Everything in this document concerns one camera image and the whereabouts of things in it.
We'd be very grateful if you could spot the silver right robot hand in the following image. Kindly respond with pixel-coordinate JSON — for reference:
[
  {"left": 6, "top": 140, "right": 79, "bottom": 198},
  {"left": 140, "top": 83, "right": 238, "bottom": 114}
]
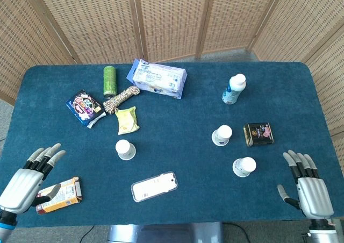
[{"left": 277, "top": 149, "right": 334, "bottom": 219}]

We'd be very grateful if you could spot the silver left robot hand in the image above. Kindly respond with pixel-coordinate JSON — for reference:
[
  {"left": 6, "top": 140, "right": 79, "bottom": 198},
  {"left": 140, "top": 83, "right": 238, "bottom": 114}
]
[{"left": 0, "top": 142, "right": 67, "bottom": 215}]

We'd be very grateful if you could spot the floral print white paper cup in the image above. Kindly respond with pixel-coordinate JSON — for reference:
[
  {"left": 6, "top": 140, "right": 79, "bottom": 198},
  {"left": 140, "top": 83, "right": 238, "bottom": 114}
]
[
  {"left": 211, "top": 125, "right": 233, "bottom": 147},
  {"left": 115, "top": 140, "right": 136, "bottom": 161},
  {"left": 232, "top": 156, "right": 257, "bottom": 178}
]

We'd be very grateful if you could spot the orange and brown carton box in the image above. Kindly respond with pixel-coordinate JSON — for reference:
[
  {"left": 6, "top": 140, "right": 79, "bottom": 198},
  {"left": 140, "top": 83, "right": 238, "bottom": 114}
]
[{"left": 35, "top": 176, "right": 83, "bottom": 216}]

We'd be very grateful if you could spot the black and gold tin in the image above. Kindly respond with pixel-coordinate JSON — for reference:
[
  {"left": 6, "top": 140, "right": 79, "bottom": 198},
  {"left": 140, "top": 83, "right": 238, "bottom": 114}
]
[{"left": 243, "top": 122, "right": 275, "bottom": 148}]

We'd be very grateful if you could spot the dark blue sanitary pad pack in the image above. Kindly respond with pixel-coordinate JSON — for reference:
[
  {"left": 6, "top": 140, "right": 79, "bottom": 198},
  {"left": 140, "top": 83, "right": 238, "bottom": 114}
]
[{"left": 66, "top": 89, "right": 107, "bottom": 129}]

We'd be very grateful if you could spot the yellow-green snack packet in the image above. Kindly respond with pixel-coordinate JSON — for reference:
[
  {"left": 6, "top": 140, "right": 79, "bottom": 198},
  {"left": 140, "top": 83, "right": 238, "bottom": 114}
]
[{"left": 114, "top": 106, "right": 140, "bottom": 135}]

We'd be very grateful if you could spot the clear plastic blister pack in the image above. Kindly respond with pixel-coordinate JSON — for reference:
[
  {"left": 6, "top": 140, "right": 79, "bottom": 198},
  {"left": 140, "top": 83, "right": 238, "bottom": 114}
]
[{"left": 131, "top": 171, "right": 179, "bottom": 203}]

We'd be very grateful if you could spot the white milk drink bottle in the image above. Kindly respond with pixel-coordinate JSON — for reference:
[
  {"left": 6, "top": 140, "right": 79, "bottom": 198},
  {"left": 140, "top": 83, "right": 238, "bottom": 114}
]
[{"left": 221, "top": 74, "right": 247, "bottom": 105}]

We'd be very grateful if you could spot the green drink can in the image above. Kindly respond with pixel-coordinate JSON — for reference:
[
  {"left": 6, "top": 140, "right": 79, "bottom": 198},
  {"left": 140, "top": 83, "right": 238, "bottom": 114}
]
[{"left": 103, "top": 66, "right": 118, "bottom": 98}]

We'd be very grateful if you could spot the grey robot torso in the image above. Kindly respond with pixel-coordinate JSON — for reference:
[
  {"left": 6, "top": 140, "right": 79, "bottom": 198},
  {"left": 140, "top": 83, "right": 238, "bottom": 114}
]
[{"left": 106, "top": 222, "right": 224, "bottom": 243}]

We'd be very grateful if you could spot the blue table cloth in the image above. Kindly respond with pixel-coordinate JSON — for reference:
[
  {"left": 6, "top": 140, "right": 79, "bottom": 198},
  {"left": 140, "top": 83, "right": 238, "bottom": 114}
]
[{"left": 0, "top": 62, "right": 344, "bottom": 227}]

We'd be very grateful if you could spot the pale blue tissue pack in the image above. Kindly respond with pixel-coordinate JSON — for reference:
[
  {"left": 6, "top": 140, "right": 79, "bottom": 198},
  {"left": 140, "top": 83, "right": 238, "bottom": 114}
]
[{"left": 126, "top": 59, "right": 188, "bottom": 99}]

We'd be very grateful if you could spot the woven bamboo folding screen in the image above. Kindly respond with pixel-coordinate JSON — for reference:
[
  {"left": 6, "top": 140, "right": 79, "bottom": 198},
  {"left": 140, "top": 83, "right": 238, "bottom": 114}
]
[{"left": 0, "top": 0, "right": 344, "bottom": 174}]

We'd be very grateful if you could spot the black floor cable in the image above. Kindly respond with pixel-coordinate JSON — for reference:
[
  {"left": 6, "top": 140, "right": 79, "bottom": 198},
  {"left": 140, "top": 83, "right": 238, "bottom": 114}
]
[
  {"left": 80, "top": 225, "right": 95, "bottom": 243},
  {"left": 224, "top": 223, "right": 251, "bottom": 243}
]

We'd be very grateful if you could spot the multicolour braided rope bundle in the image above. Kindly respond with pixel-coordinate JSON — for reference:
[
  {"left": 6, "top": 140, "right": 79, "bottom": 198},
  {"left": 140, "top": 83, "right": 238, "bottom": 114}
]
[{"left": 102, "top": 85, "right": 141, "bottom": 116}]

